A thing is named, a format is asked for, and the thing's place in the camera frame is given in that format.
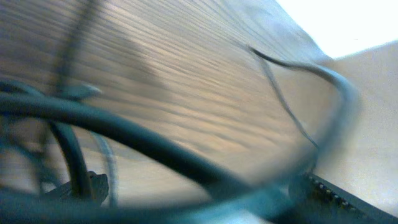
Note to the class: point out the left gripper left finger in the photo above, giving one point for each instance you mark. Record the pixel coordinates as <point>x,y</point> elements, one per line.
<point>94,188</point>

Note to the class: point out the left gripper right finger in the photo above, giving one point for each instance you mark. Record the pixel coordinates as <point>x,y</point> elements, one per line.
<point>319,201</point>

